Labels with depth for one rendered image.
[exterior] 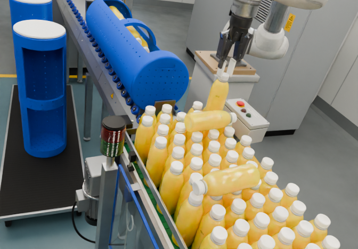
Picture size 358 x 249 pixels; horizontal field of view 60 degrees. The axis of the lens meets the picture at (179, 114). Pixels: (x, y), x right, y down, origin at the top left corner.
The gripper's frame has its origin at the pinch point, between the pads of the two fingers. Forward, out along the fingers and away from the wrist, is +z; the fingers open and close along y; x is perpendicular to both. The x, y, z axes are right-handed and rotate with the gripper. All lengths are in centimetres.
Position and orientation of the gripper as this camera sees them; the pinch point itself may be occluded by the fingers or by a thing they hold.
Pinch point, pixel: (226, 68)
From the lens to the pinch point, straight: 118.4
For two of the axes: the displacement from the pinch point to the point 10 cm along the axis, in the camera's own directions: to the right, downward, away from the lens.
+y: -8.8, 1.0, -4.7
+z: -1.9, 8.2, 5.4
